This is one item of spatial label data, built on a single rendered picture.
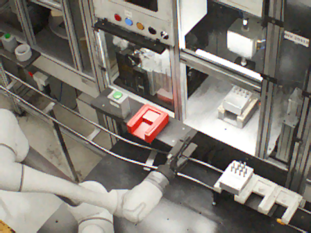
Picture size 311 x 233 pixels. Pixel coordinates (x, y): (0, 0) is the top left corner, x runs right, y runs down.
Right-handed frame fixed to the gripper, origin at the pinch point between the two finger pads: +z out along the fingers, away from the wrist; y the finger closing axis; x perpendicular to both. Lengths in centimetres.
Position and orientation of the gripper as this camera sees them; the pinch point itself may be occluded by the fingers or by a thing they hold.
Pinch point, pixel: (190, 142)
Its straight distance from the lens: 198.9
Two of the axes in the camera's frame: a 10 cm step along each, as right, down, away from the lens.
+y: -0.3, -6.9, -7.2
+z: 5.4, -6.2, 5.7
